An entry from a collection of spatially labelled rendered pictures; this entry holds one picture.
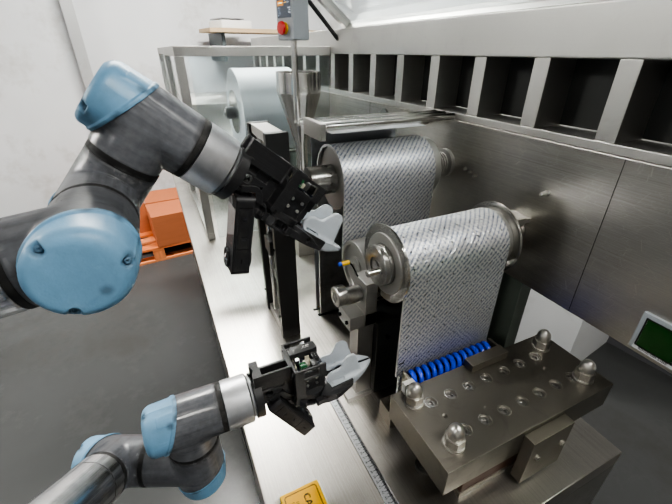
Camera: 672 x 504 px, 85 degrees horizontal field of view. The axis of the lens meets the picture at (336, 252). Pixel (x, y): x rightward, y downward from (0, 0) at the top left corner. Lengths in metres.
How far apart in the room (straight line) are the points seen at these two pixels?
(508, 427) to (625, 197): 0.42
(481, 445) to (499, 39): 0.76
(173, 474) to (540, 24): 0.97
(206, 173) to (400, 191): 0.51
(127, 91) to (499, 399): 0.73
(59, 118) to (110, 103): 3.58
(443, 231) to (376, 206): 0.21
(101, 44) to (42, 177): 1.23
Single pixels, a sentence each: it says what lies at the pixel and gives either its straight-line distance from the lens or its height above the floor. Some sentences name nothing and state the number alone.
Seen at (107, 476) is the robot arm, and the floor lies 1.07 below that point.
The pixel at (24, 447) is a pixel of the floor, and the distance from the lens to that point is 2.37.
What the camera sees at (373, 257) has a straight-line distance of 0.67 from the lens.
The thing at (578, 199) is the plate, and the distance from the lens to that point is 0.79.
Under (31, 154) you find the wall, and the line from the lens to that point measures 4.07.
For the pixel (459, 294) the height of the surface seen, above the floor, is 1.18.
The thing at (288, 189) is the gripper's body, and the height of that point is 1.43.
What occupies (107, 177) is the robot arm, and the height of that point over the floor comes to 1.48.
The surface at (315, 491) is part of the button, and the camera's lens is 0.75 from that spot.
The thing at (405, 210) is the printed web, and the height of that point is 1.26.
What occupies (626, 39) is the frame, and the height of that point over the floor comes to 1.60.
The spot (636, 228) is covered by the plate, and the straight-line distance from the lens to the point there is 0.75.
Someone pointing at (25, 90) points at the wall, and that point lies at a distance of 3.99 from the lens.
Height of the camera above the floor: 1.59
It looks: 29 degrees down
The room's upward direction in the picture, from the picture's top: straight up
